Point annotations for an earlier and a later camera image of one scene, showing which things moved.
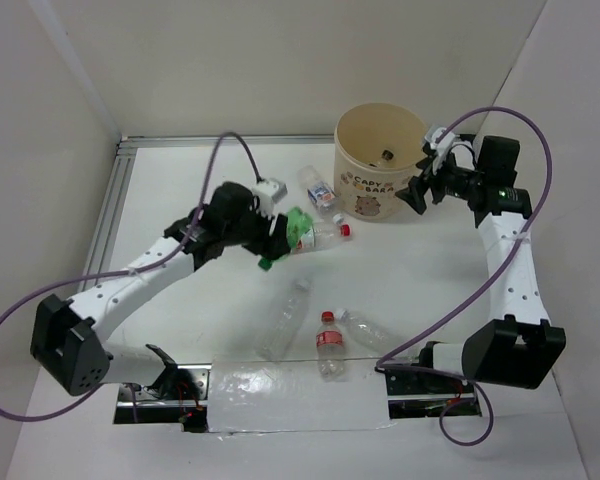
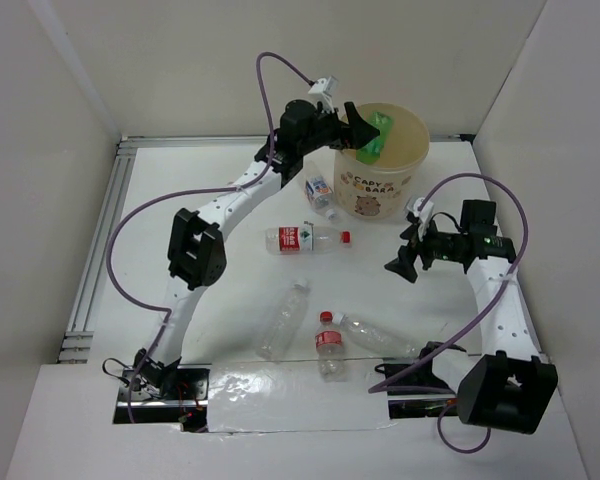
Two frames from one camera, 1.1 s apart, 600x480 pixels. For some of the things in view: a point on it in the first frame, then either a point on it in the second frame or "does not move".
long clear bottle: [286, 321] does not move
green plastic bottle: [301, 234] → [372, 152]
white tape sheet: [258, 394] does not move
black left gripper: [269, 246] → [359, 132]
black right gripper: [418, 186] → [404, 264]
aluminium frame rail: [119, 172] does not move
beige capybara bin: [376, 147] does not move
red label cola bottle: [330, 349] does not move
